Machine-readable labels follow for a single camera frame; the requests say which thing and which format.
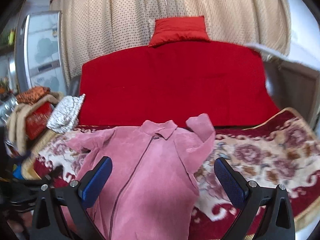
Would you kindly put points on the red pillow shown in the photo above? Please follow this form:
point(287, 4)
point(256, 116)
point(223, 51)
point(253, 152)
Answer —
point(175, 29)

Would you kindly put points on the red gift box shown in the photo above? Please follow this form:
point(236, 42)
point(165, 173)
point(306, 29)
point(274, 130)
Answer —
point(36, 122)

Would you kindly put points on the beige dotted curtain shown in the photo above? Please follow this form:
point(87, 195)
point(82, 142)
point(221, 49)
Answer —
point(92, 28)

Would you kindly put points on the pink corduroy jacket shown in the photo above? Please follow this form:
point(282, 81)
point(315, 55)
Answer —
point(152, 189)

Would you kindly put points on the white patterned folded cloth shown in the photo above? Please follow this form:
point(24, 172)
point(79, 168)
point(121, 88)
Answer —
point(64, 117)

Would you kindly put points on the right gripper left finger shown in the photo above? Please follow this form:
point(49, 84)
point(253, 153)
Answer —
point(62, 213)

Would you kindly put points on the floral plush blanket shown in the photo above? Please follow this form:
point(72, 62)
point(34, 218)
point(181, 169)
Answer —
point(283, 150)

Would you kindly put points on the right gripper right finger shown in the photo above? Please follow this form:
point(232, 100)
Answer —
point(248, 196)

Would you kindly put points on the orange patterned cloth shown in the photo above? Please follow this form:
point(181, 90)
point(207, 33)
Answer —
point(33, 95)

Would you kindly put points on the beige fabric pile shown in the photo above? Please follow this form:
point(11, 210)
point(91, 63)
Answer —
point(16, 122)

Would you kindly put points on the red quilt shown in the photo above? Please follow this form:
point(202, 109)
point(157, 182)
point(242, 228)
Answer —
point(176, 81)

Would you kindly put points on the silver refrigerator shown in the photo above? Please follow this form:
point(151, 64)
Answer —
point(39, 55)

